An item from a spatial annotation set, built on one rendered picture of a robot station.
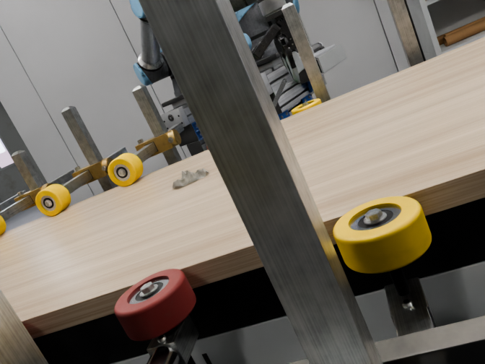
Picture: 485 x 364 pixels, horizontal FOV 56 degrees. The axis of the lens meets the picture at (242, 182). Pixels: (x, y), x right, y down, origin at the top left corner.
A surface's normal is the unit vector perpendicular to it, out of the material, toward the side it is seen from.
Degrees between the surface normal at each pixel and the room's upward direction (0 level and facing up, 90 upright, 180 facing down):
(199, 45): 90
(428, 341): 0
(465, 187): 90
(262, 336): 90
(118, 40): 90
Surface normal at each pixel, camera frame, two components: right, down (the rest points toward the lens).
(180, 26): -0.17, 0.33
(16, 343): 0.90, -0.33
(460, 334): -0.40, -0.88
